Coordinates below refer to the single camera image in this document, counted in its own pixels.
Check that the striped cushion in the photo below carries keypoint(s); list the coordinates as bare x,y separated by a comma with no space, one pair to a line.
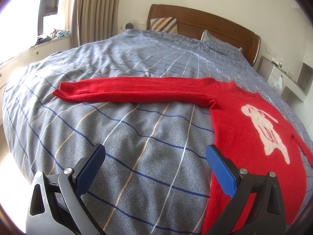
167,25

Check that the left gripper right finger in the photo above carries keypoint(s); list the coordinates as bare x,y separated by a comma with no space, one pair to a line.
267,216

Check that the white bedside desk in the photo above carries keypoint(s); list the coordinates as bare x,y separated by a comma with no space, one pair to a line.
270,72

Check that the window sill cabinet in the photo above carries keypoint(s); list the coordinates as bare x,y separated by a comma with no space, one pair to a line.
33,54

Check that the wooden headboard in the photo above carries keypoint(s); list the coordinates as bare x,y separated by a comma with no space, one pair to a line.
192,23

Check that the grey pillow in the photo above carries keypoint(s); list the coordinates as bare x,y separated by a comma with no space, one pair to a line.
206,36

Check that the small round speaker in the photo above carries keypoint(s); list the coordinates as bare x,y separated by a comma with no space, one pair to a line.
129,26

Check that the white plastic bag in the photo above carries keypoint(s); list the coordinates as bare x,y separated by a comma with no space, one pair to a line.
278,85

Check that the beige curtain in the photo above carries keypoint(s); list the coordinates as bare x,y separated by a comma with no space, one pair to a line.
93,20

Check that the red knit sweater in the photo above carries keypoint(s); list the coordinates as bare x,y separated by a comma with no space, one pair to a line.
156,179

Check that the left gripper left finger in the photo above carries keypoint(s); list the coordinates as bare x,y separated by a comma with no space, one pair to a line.
56,206

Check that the clothes pile on sill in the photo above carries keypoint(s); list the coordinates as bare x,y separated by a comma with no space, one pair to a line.
55,34

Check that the blue plaid duvet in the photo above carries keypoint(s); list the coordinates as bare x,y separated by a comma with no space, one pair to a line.
33,120

